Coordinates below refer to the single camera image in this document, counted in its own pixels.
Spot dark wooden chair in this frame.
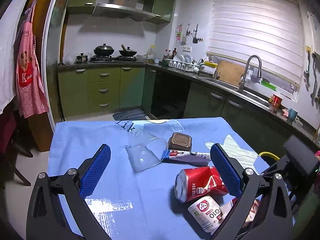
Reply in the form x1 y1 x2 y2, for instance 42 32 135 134
1 102 33 186

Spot white red yogurt bottle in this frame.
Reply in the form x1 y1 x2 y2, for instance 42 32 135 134
188 195 236 235

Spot black wok with handle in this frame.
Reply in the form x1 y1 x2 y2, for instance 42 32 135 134
119 44 137 57

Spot black lidded wok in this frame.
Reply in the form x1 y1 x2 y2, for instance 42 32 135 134
94 43 114 57

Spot brown plastic tray box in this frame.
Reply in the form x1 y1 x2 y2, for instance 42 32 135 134
168 132 192 151

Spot small steel pot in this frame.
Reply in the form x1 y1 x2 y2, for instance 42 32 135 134
75 53 88 63

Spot red soda can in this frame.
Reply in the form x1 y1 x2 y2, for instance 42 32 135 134
174 166 228 203

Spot red tin container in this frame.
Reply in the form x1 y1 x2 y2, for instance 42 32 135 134
271 94 282 108

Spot teal mug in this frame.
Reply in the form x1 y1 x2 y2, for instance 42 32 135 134
287 108 298 122

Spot black bin with yellow rim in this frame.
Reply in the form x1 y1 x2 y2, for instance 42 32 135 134
259 151 280 161

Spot white toothpaste tube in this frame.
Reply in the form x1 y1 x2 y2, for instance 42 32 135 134
162 150 211 165

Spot white window blind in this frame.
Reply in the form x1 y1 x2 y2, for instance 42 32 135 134
208 0 304 94

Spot dark floor mat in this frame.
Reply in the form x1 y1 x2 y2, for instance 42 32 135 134
112 108 150 121

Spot white hanging cloth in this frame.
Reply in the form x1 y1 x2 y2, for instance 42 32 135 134
0 0 27 112

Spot red checkered apron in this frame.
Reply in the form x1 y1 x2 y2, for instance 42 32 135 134
15 0 49 118

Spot white dish rack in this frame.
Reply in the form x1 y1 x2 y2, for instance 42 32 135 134
166 54 200 73

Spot steel sink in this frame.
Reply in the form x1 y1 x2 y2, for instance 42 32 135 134
198 77 270 108

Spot green lower cabinets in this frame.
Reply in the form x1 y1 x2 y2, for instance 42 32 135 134
57 64 319 157

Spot wooden cutting board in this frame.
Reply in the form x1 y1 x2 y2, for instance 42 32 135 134
217 60 245 87

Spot steel kitchen faucet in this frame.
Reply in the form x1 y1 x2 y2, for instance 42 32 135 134
238 55 263 92

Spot steel range hood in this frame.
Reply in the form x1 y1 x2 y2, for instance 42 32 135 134
92 3 156 22

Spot clear plastic cup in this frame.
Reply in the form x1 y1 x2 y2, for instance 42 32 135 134
124 128 168 173

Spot gas stove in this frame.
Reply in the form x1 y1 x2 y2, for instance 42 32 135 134
90 56 137 63

